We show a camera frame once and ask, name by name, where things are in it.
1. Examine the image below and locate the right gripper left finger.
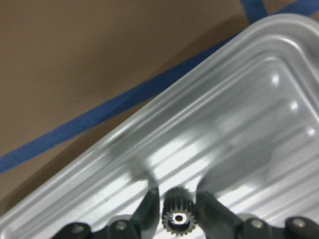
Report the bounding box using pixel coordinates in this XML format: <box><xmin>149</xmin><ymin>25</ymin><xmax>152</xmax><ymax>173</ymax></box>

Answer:
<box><xmin>61</xmin><ymin>187</ymin><xmax>160</xmax><ymax>239</ymax></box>

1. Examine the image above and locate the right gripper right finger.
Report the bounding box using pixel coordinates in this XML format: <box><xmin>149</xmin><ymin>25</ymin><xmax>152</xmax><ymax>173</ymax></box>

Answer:
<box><xmin>196</xmin><ymin>192</ymin><xmax>319</xmax><ymax>239</ymax></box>

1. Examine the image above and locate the black bearing gear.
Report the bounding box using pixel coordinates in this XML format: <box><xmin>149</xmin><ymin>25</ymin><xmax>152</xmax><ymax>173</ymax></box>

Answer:
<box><xmin>161</xmin><ymin>187</ymin><xmax>197</xmax><ymax>236</ymax></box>

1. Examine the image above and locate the silver metal tray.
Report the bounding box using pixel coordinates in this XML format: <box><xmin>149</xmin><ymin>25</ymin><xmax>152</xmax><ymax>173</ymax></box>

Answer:
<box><xmin>0</xmin><ymin>13</ymin><xmax>319</xmax><ymax>239</ymax></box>

